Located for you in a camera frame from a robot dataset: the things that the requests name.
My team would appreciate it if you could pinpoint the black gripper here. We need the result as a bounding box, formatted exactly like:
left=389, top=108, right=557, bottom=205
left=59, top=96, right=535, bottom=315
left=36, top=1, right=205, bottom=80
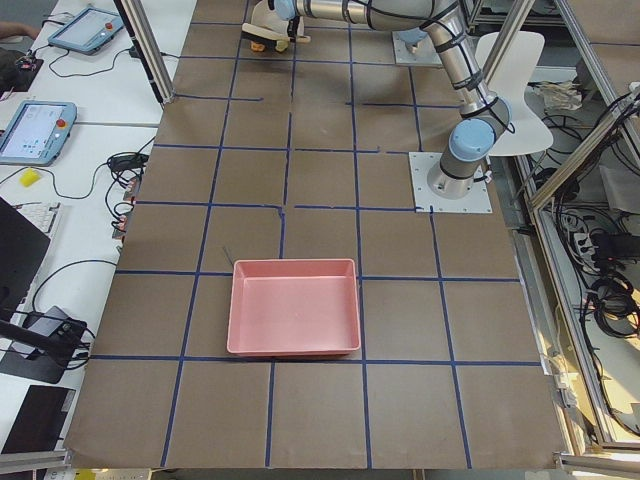
left=287, top=16, right=306, bottom=41

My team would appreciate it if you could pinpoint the cream hand brush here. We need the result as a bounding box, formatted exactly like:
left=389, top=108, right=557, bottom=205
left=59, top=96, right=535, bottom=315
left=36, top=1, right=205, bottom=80
left=241, top=23, right=311, bottom=45

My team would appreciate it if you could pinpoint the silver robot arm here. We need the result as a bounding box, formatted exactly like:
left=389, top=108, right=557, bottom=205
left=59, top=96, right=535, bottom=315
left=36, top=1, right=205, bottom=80
left=268, top=0, right=514, bottom=200

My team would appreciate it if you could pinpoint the pink plastic bin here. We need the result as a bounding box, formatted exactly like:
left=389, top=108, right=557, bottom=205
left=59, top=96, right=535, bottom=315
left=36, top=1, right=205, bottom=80
left=226, top=259, right=361, bottom=357

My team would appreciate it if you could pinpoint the lower bitten apple piece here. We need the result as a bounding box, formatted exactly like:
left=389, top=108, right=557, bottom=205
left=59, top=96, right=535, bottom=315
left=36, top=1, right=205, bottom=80
left=275, top=40, right=289, bottom=53

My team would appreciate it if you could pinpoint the far blue teach pendant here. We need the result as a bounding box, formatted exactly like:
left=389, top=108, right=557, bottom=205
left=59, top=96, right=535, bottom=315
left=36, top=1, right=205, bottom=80
left=48, top=7, right=124, bottom=55

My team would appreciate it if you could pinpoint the blue teach pendant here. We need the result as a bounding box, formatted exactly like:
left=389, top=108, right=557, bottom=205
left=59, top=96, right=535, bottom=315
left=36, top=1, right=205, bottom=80
left=1, top=100, right=77, bottom=167
left=48, top=7, right=124, bottom=55

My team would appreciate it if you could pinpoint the black power adapter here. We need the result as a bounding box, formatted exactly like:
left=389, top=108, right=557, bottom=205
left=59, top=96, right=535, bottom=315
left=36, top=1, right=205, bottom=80
left=107, top=152, right=149, bottom=172

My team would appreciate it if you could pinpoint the white chair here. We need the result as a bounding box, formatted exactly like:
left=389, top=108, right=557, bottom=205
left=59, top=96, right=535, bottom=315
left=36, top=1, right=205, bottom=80
left=487, top=31, right=553, bottom=157

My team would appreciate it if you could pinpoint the near blue teach pendant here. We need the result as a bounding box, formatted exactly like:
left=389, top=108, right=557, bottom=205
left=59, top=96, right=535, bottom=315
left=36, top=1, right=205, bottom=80
left=1, top=100, right=77, bottom=167

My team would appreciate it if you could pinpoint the yellow sponge block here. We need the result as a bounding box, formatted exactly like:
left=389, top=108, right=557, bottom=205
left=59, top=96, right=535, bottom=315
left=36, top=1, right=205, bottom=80
left=19, top=168, right=42, bottom=188

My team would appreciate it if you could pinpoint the white keyboard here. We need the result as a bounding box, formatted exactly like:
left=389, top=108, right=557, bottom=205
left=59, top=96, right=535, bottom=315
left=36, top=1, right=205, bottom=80
left=13, top=202, right=63, bottom=238

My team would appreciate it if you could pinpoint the black monitor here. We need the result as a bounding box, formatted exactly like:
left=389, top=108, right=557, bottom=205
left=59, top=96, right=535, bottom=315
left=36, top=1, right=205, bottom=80
left=1, top=199, right=50, bottom=322

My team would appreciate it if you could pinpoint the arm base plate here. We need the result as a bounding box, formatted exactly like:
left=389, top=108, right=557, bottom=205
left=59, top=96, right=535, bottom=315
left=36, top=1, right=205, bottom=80
left=408, top=152, right=493, bottom=214
left=392, top=28, right=442, bottom=68

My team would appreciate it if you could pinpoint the aluminium frame post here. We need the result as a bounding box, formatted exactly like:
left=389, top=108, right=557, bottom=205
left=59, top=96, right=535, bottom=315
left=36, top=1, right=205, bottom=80
left=114, top=0, right=175, bottom=106

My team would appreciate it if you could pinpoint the black camera stand base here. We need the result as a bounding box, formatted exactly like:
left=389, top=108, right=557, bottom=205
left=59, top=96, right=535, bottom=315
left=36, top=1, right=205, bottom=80
left=1, top=307, right=95, bottom=384

